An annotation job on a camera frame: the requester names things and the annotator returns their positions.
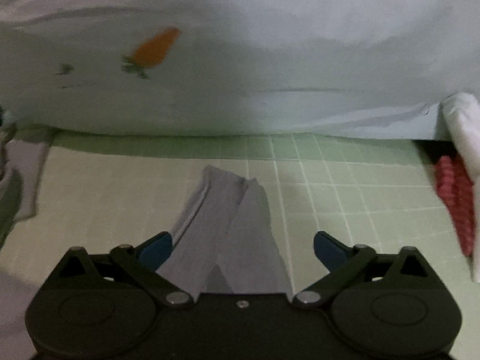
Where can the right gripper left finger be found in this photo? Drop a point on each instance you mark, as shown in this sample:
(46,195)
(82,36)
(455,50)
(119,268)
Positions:
(137,267)

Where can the light blue carrot-print pillow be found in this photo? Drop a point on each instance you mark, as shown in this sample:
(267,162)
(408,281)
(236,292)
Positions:
(349,68)

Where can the grey fleece pants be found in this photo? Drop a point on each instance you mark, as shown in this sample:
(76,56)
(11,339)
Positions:
(224,256)

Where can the white cloth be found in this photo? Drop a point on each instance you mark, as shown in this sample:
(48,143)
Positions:
(461,114)

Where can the red knitted cloth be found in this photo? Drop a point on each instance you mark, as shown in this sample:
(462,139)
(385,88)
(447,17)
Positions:
(455,189)

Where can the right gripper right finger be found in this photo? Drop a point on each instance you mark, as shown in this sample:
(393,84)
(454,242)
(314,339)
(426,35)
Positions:
(345,264)

